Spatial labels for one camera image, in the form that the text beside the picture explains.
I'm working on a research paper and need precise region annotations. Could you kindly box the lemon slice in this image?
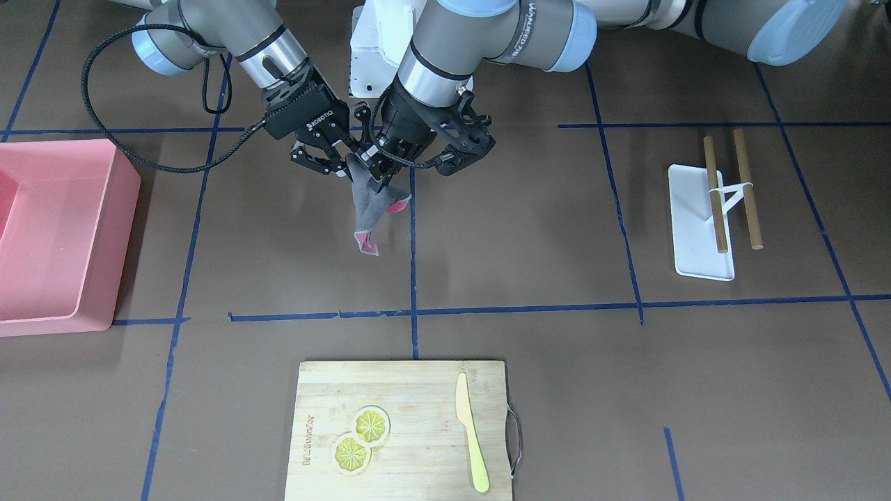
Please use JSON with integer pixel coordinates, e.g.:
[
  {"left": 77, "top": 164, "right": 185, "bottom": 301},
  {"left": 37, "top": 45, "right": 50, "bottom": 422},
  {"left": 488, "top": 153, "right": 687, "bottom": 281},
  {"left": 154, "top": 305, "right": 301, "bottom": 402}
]
[
  {"left": 351, "top": 405, "right": 391, "bottom": 448},
  {"left": 331, "top": 434, "right": 373, "bottom": 476}
]

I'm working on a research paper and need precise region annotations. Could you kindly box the pink plastic bin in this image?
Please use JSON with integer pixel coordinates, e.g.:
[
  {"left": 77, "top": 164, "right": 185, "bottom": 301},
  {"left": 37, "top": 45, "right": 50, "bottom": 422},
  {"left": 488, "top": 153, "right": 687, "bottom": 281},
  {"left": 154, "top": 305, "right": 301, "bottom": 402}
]
[{"left": 1, "top": 139, "right": 142, "bottom": 337}]

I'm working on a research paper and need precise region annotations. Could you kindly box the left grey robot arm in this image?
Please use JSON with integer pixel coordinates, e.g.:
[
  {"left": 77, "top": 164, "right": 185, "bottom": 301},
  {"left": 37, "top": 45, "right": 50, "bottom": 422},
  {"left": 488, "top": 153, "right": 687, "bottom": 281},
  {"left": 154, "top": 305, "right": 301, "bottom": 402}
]
[{"left": 349, "top": 1, "right": 846, "bottom": 191}]

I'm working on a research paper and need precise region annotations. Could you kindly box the bamboo cutting board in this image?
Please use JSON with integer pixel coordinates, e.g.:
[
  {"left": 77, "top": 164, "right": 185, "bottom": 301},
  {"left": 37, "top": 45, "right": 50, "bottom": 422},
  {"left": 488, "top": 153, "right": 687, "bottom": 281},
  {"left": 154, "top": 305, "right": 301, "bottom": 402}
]
[{"left": 283, "top": 360, "right": 514, "bottom": 500}]

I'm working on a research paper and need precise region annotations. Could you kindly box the white towel rack stand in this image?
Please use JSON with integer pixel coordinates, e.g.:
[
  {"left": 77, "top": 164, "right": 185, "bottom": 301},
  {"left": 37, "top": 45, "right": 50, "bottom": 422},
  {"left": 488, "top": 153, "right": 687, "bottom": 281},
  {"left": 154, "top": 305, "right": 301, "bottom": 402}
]
[{"left": 668, "top": 128, "right": 764, "bottom": 282}]

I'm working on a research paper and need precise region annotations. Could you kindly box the yellow plastic knife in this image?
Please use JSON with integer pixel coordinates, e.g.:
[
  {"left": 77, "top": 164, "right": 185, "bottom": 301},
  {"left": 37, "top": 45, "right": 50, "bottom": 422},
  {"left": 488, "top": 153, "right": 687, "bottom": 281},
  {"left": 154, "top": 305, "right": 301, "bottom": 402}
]
[{"left": 455, "top": 372, "right": 491, "bottom": 493}]

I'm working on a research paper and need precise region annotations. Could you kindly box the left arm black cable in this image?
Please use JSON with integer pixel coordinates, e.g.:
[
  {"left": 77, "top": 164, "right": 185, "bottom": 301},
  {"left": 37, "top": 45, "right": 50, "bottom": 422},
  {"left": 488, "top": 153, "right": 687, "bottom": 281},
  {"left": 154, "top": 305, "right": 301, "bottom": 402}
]
[{"left": 369, "top": 97, "right": 453, "bottom": 169}]

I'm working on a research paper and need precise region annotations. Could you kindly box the grey pink cleaning cloth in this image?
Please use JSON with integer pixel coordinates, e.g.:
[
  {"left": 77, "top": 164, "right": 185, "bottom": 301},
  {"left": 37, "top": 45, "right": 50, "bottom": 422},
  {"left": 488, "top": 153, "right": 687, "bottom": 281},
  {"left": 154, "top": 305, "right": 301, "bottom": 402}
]
[{"left": 346, "top": 153, "right": 413, "bottom": 256}]

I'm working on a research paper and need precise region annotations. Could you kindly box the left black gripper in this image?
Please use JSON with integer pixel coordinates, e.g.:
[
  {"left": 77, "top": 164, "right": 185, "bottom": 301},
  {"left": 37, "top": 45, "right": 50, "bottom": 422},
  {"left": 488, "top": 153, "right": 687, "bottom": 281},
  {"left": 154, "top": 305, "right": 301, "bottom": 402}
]
[{"left": 354, "top": 104, "right": 432, "bottom": 193}]

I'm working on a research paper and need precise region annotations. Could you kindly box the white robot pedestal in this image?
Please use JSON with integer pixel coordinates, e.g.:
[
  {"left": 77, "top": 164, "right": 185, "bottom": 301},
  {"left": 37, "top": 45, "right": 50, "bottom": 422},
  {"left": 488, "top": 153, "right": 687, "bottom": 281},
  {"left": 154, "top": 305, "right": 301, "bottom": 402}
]
[{"left": 348, "top": 0, "right": 474, "bottom": 100}]

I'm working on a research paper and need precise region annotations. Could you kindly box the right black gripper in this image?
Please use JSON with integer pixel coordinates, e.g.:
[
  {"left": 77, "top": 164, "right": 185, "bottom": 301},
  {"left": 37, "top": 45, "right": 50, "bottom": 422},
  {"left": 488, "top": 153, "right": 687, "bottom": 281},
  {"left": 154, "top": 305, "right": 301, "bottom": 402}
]
[{"left": 263, "top": 66, "right": 381, "bottom": 177}]

